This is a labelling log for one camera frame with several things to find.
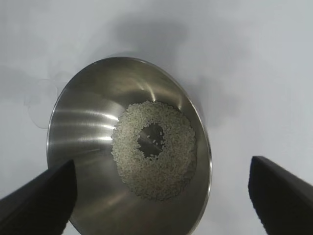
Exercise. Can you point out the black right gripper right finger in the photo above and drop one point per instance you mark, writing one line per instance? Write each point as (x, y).
(283, 205)

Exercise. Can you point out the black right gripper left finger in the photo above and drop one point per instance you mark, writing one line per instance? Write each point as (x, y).
(36, 203)

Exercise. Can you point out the white rice grains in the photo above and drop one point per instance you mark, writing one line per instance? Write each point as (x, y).
(127, 134)

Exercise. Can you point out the clear plastic measuring cup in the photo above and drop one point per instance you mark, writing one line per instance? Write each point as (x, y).
(41, 98)

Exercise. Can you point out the stainless steel bowl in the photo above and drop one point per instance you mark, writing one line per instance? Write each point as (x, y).
(85, 98)

